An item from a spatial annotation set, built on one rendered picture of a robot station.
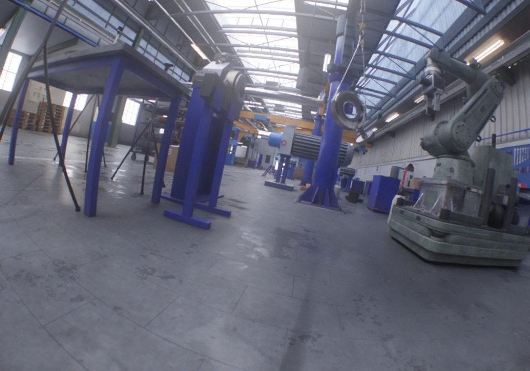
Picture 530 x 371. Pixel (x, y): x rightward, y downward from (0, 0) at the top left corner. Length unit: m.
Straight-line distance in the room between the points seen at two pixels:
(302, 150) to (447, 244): 4.42
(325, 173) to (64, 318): 3.36
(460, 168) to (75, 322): 2.28
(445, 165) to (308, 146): 3.92
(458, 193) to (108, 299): 2.12
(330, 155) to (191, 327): 3.19
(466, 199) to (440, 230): 0.51
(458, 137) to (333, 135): 2.09
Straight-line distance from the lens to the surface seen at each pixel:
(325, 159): 3.49
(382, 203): 4.79
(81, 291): 0.70
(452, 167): 2.06
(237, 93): 2.09
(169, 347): 0.56
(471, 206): 2.14
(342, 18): 4.56
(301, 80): 1.33
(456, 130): 2.03
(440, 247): 1.70
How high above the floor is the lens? 0.42
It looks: 1 degrees down
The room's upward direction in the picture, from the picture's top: 12 degrees clockwise
